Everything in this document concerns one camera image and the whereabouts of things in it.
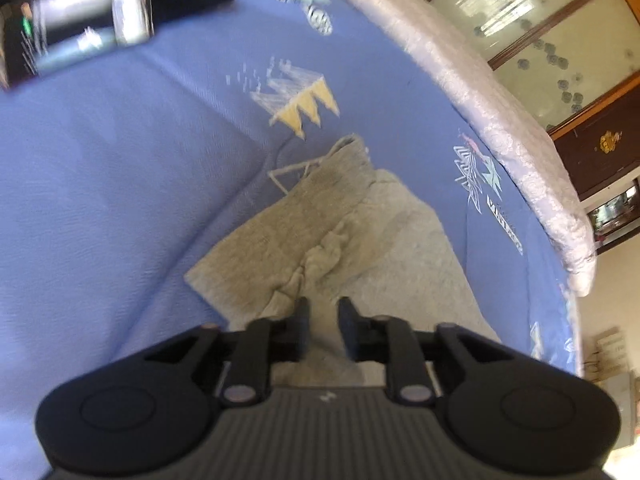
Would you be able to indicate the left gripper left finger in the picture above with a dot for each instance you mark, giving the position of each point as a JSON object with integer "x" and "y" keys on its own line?
{"x": 263, "y": 343}

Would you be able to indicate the wardrobe with glass doors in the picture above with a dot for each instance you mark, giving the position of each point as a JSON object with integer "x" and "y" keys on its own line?
{"x": 556, "y": 57}

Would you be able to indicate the white lilac quilt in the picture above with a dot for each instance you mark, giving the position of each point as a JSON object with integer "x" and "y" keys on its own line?
{"x": 521, "y": 146}

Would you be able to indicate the grey sweat pants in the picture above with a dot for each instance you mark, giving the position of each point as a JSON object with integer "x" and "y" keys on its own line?
{"x": 347, "y": 229}

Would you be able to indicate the smartphone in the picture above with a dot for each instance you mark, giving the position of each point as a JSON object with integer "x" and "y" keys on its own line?
{"x": 40, "y": 37}

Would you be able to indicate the blue patterned bed sheet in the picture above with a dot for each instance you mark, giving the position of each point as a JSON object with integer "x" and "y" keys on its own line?
{"x": 118, "y": 174}

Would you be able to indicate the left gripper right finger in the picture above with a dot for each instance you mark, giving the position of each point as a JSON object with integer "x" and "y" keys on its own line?
{"x": 393, "y": 343}

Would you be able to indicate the dark wooden cabinet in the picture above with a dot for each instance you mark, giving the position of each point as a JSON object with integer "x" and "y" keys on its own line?
{"x": 601, "y": 156}

